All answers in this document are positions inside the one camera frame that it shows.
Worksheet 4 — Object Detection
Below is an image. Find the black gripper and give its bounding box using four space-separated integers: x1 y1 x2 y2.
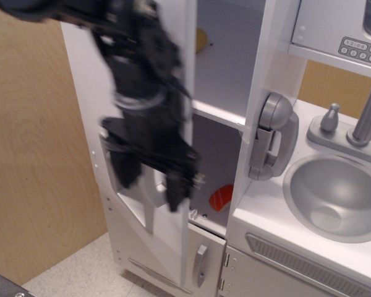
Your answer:
100 103 200 212

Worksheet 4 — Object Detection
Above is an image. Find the white fridge door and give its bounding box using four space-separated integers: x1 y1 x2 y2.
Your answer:
62 1 199 286

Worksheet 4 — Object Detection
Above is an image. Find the grey fridge door handle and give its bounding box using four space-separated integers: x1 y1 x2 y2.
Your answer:
143 166 167 207

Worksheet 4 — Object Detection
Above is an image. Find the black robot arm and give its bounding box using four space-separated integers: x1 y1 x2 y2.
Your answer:
0 1 200 212

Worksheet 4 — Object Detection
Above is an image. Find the grey ice dispenser panel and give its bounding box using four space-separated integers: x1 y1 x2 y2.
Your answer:
99 134 156 234

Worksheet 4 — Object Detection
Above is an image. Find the white magnetic door latch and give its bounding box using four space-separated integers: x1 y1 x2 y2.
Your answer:
189 209 208 220

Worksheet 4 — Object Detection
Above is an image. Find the orange toy salmon sushi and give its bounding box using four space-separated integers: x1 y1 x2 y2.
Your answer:
209 184 234 212

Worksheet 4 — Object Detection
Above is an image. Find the white lower freezer door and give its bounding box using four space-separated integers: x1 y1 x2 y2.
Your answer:
98 184 228 297

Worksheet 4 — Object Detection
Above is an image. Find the white toy kitchen cabinet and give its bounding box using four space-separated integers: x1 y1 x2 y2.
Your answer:
190 1 371 296

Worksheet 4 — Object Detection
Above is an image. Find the brass door hinge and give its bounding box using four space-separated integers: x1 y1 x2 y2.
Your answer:
219 278 225 291
223 253 229 267

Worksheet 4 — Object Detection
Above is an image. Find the grey toy telephone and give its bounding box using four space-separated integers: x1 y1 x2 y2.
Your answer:
249 92 299 181

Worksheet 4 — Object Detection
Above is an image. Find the lower brass door hinge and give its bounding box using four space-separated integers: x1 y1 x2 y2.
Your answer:
219 278 225 291

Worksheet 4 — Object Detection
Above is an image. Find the yellow toy potato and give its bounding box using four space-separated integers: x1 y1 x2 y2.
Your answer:
195 27 208 53

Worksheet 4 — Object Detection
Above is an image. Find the grey toy sink basin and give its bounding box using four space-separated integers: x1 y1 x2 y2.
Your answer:
283 155 371 243

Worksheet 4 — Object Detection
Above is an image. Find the grey faucet knob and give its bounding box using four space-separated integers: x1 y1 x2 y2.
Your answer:
320 103 340 132

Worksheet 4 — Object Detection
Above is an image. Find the black case corner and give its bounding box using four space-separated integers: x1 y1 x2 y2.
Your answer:
0 275 34 297

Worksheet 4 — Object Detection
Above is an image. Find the grey toy faucet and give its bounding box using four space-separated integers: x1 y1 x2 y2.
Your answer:
346 91 371 147

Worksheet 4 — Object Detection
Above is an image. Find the toy microwave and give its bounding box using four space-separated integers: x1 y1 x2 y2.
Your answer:
289 0 371 78

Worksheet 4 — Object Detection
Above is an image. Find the grey lower door handle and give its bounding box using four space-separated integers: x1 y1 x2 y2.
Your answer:
192 244 208 288

